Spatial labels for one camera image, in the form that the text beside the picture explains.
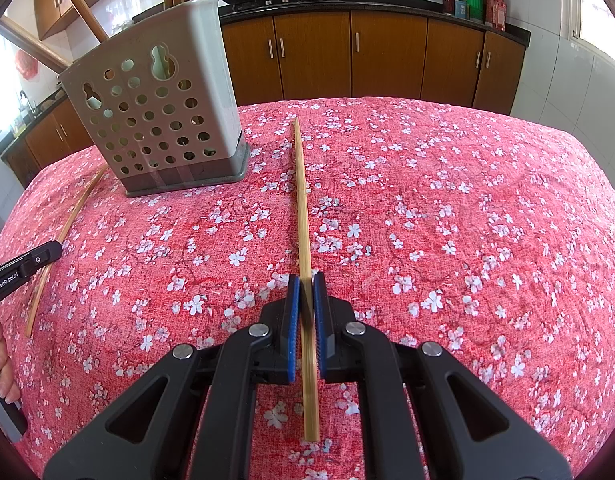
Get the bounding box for person's left hand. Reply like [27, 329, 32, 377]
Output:
[0, 320, 21, 404]

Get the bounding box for pink floral tablecloth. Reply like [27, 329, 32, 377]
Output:
[0, 96, 615, 480]

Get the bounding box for black gas stove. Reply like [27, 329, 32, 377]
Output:
[232, 0, 339, 14]

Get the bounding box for grey perforated chopstick holder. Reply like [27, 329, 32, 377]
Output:
[58, 0, 251, 198]

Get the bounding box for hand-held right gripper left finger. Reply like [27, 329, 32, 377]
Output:
[42, 275, 302, 480]

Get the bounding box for brown wooden base cabinets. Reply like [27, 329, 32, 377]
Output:
[2, 7, 526, 188]

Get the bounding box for black kitchen countertop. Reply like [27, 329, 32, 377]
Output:
[0, 0, 531, 161]

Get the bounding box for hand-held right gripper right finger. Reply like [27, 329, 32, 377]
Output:
[313, 272, 573, 480]

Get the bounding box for red plastic bag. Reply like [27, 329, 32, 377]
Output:
[14, 50, 39, 81]

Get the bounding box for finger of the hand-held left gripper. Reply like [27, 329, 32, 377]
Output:
[0, 240, 63, 311]

